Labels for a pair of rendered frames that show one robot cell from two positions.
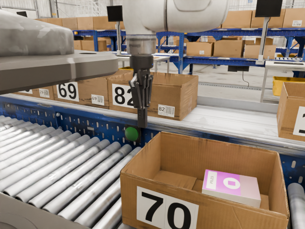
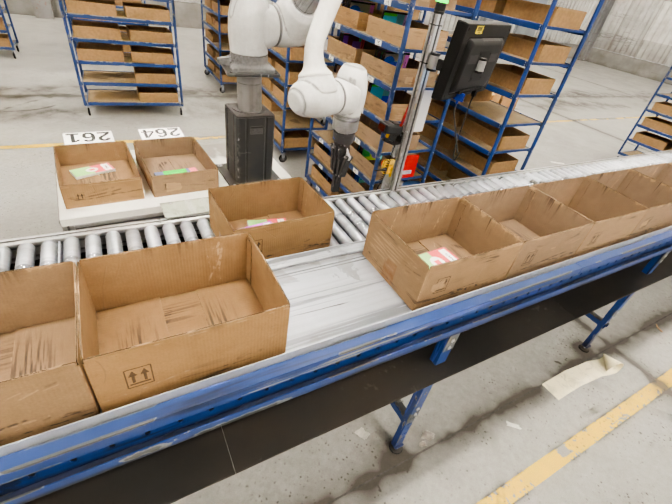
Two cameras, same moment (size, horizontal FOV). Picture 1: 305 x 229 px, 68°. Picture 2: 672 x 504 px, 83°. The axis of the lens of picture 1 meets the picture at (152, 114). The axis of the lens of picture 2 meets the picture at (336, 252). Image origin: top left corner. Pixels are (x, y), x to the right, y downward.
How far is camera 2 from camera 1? 1.82 m
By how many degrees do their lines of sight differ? 100
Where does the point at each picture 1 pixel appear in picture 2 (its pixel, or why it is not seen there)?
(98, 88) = not seen: hidden behind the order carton
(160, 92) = (392, 216)
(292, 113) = (239, 251)
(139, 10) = not seen: hidden behind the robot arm
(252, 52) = not seen: outside the picture
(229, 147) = (272, 226)
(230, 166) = (269, 242)
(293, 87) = (270, 315)
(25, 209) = (257, 115)
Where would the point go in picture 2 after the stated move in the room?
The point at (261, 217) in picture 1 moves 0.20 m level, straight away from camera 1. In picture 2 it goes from (220, 191) to (230, 219)
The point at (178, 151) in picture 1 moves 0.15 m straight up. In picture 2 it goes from (315, 229) to (320, 194)
